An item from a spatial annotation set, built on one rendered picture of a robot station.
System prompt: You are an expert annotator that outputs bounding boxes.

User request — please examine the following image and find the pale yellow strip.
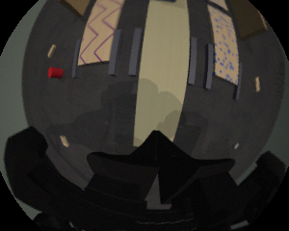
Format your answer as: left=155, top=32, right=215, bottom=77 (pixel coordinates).
left=133, top=0, right=190, bottom=146

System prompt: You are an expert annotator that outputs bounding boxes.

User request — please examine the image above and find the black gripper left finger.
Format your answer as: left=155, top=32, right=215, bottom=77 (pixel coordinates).
left=87, top=130, right=160, bottom=201

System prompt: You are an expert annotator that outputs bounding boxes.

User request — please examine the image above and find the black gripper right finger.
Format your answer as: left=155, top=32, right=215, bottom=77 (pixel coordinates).
left=156, top=131, right=236, bottom=205

